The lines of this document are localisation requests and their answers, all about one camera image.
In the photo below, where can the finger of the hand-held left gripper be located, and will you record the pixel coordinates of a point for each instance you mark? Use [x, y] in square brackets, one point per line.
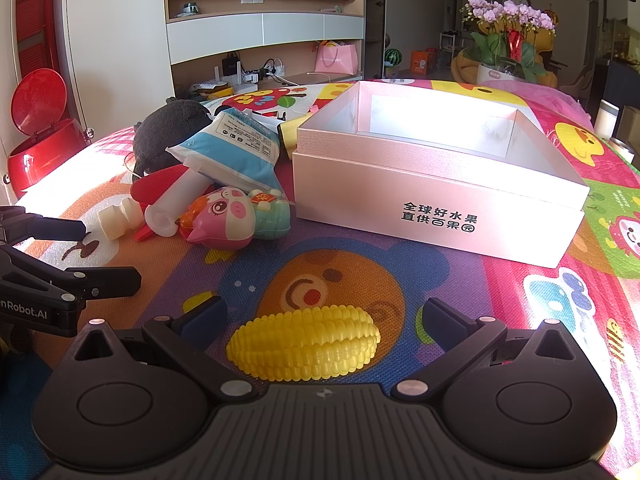
[55, 229]
[100, 281]

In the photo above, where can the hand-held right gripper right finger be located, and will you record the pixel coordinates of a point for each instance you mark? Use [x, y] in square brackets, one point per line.
[442, 317]

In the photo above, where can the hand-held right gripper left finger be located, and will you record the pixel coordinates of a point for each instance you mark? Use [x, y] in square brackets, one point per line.
[205, 317]

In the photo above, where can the small white plastic bottle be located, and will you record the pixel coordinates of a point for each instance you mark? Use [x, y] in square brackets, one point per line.
[115, 220]

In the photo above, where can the white and red toy rocket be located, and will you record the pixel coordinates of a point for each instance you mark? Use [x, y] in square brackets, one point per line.
[165, 210]

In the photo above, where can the yellow toy corn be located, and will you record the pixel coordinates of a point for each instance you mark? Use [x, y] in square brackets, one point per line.
[300, 345]

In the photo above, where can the pink pig toy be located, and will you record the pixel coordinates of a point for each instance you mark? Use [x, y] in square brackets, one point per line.
[225, 215]

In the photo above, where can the black plush toy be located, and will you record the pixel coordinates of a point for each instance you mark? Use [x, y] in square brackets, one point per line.
[165, 130]

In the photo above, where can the pink cardboard box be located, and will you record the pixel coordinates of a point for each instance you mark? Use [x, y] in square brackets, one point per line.
[350, 195]

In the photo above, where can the blue wet wipes packet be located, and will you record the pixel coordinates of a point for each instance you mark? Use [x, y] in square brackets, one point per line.
[235, 150]

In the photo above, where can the colourful cartoon play mat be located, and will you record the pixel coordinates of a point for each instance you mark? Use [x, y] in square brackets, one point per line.
[450, 285]

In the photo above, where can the red trash bin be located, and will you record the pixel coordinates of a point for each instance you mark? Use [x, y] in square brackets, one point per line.
[40, 155]

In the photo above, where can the black set-top box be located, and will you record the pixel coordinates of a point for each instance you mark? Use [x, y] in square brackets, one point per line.
[231, 66]

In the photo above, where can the pink gauze cloth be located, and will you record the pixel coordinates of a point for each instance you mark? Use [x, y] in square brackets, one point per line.
[550, 97]

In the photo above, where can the steel cup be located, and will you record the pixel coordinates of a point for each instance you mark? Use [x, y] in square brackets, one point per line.
[624, 149]

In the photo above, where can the orange box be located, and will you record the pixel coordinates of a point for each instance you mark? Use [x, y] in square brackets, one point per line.
[423, 62]

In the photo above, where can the white thermos bottle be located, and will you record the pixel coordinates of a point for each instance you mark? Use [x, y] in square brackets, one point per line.
[608, 120]

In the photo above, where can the small white shelf device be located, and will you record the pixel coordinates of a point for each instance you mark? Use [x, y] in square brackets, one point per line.
[191, 9]

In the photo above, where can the watermelon ball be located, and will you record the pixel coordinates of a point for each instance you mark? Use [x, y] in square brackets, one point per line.
[392, 57]

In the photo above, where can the small white rack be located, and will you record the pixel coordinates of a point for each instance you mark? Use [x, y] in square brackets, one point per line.
[448, 41]

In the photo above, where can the potted pink orchid plant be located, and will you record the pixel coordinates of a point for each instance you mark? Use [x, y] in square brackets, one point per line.
[500, 45]

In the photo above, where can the pink gift bag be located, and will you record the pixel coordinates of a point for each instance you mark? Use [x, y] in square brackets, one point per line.
[336, 59]

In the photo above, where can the dark sideboard cabinet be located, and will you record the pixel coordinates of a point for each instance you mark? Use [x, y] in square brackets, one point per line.
[622, 82]

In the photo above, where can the white and wood wall cabinet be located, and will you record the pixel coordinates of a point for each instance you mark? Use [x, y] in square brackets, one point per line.
[250, 27]

